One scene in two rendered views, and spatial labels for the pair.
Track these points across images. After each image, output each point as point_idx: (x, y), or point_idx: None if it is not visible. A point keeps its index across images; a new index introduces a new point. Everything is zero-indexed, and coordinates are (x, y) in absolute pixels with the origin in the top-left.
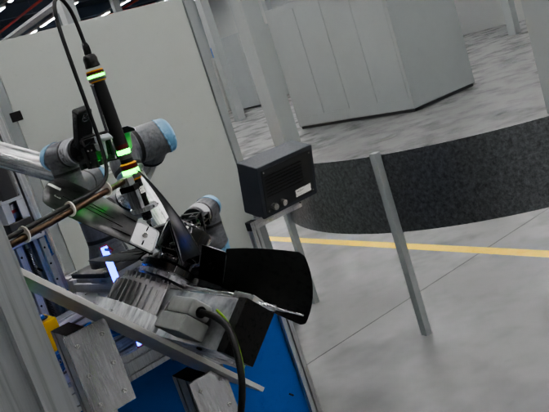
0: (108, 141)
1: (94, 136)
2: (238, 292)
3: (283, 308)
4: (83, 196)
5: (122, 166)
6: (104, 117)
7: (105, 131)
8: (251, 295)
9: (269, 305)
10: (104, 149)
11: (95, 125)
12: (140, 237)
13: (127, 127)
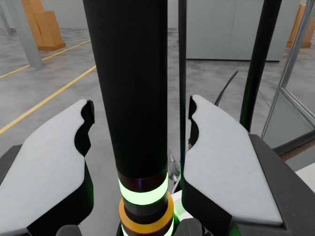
0: (185, 143)
1: (236, 163)
2: (176, 167)
3: (170, 153)
4: (311, 131)
5: (172, 198)
6: (165, 30)
7: (185, 100)
8: (175, 161)
9: (173, 157)
10: (241, 109)
11: (257, 33)
12: (206, 232)
13: (90, 102)
